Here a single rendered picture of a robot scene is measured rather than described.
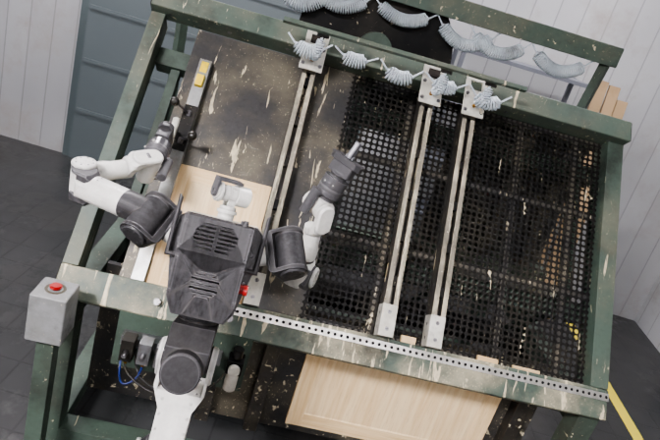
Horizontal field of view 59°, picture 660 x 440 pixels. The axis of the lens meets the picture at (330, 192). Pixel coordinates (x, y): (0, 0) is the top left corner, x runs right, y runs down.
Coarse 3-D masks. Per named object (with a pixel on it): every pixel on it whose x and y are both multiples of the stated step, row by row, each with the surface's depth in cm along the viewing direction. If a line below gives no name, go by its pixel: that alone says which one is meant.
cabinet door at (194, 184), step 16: (192, 176) 233; (208, 176) 235; (224, 176) 236; (176, 192) 230; (192, 192) 232; (208, 192) 233; (256, 192) 236; (192, 208) 230; (208, 208) 231; (240, 208) 234; (256, 208) 235; (256, 224) 233; (160, 256) 223; (160, 272) 221
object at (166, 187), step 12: (204, 60) 245; (192, 84) 241; (204, 84) 242; (192, 96) 240; (180, 156) 232; (168, 180) 229; (168, 192) 228; (144, 252) 220; (144, 264) 219; (132, 276) 217; (144, 276) 218
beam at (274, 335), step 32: (96, 288) 213; (128, 288) 215; (160, 288) 217; (256, 320) 220; (320, 352) 221; (352, 352) 223; (384, 352) 225; (448, 384) 227; (480, 384) 229; (512, 384) 231; (576, 384) 236
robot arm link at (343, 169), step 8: (336, 152) 195; (336, 160) 195; (344, 160) 193; (336, 168) 195; (344, 168) 194; (352, 168) 192; (360, 168) 192; (328, 176) 194; (336, 176) 195; (344, 176) 194; (352, 176) 195; (328, 184) 194; (336, 184) 193; (344, 184) 195; (336, 192) 195
